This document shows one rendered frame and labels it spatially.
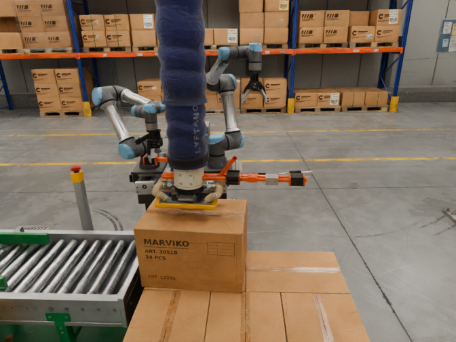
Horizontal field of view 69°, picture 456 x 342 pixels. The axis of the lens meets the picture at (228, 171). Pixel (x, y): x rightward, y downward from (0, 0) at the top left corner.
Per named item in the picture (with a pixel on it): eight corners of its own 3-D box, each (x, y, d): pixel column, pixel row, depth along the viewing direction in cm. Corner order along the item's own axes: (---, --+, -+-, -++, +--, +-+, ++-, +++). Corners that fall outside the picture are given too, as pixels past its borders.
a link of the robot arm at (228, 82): (222, 150, 246) (210, 76, 240) (239, 148, 252) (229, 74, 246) (229, 150, 235) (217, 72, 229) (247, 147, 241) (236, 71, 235)
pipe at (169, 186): (154, 199, 182) (153, 190, 180) (166, 181, 205) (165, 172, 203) (216, 201, 179) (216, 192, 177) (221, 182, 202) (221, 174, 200)
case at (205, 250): (141, 286, 197) (133, 228, 182) (161, 247, 234) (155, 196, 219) (242, 294, 190) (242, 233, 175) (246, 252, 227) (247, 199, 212)
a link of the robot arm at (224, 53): (196, 80, 237) (219, 41, 193) (210, 79, 241) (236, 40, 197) (200, 96, 235) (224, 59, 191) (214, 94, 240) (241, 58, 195)
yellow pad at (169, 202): (154, 207, 181) (153, 199, 179) (159, 199, 190) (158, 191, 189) (216, 210, 178) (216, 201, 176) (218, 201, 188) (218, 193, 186)
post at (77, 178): (92, 283, 280) (69, 174, 243) (96, 277, 287) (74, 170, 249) (100, 283, 280) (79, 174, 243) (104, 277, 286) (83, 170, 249)
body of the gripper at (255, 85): (249, 92, 198) (249, 71, 193) (248, 90, 206) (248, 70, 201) (262, 91, 198) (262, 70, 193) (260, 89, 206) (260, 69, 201)
